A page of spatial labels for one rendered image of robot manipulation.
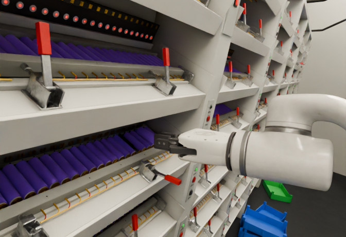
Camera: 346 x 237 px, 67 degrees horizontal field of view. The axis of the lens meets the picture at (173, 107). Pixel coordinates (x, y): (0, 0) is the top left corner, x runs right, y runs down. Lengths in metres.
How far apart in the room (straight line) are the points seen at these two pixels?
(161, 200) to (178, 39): 0.46
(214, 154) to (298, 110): 0.16
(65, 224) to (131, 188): 0.15
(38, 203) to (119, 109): 0.17
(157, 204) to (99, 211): 0.36
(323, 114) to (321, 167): 0.08
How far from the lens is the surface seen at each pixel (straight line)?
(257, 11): 1.40
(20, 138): 0.32
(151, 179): 0.58
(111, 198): 0.51
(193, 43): 0.71
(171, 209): 0.82
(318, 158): 0.46
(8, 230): 0.43
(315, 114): 0.47
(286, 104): 0.48
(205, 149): 0.49
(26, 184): 0.46
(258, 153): 0.47
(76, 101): 0.36
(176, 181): 0.55
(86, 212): 0.47
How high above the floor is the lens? 1.22
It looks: 12 degrees down
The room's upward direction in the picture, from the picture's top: 11 degrees clockwise
